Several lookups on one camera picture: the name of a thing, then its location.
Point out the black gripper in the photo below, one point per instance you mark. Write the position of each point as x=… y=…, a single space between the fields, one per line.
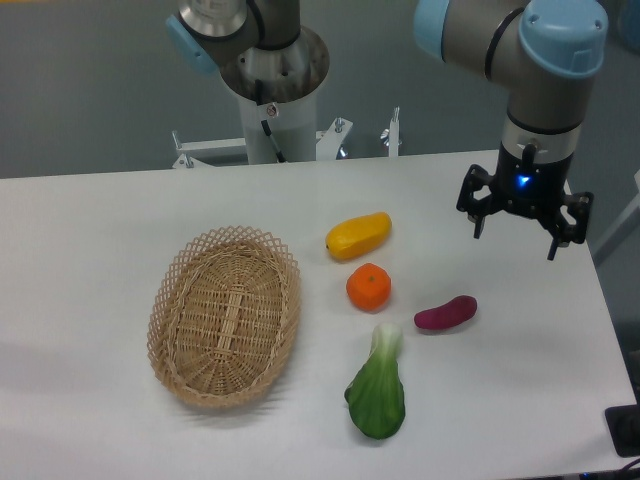
x=524 y=187

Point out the green bok choy vegetable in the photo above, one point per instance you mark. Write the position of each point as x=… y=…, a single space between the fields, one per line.
x=375 y=397

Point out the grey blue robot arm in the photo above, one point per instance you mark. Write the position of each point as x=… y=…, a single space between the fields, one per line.
x=545 y=53

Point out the white table leg right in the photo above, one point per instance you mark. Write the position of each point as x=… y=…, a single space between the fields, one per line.
x=619 y=230

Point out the purple sweet potato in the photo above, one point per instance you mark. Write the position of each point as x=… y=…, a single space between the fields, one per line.
x=449 y=315

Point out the yellow mango fruit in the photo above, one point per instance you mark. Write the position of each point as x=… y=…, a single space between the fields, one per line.
x=358 y=236

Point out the orange tangerine fruit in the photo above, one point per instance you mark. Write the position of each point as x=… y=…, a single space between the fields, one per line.
x=369 y=287

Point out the black device at table corner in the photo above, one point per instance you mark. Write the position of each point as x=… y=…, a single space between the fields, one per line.
x=623 y=425

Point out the woven wicker oval basket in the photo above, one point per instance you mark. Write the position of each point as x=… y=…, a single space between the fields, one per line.
x=225 y=317

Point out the white metal base frame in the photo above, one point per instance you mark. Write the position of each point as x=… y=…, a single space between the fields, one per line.
x=329 y=145

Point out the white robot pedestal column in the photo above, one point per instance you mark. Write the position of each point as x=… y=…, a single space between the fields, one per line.
x=276 y=91

